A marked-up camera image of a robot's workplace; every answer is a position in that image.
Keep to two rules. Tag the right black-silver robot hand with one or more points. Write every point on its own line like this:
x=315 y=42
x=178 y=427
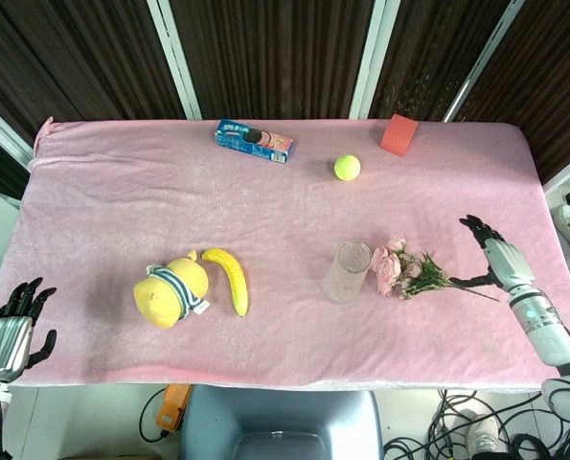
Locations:
x=507 y=261

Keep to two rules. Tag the left black-silver robot hand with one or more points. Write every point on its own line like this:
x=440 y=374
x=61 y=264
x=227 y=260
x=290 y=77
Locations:
x=2 y=338

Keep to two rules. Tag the pink rose bouquet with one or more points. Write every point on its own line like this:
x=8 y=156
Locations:
x=390 y=268

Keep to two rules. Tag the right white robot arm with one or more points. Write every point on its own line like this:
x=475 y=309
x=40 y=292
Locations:
x=548 y=330

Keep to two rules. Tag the clear glass vase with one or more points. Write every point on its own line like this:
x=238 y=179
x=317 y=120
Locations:
x=344 y=280

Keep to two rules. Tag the yellow plush toy striped scarf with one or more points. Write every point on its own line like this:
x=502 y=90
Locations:
x=162 y=299

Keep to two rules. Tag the red-orange block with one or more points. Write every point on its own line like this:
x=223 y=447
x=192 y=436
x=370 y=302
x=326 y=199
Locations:
x=398 y=136

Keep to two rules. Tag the orange device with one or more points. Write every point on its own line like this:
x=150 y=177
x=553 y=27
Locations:
x=172 y=407

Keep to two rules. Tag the yellow-green tennis ball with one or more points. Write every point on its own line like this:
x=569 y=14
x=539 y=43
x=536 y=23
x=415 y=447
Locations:
x=347 y=167

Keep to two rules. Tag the yellow banana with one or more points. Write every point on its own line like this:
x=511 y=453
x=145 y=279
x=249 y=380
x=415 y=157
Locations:
x=236 y=282

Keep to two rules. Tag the pink fleece table cloth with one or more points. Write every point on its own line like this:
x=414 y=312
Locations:
x=265 y=211

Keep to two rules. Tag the blue cookie box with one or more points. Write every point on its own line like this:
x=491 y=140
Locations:
x=256 y=144

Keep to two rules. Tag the grey-blue chair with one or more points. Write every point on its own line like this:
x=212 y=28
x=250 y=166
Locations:
x=280 y=421

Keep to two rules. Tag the white partition post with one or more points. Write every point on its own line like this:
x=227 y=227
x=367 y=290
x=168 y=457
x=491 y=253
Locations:
x=2 y=129
x=176 y=62
x=569 y=170
x=481 y=62
x=373 y=62

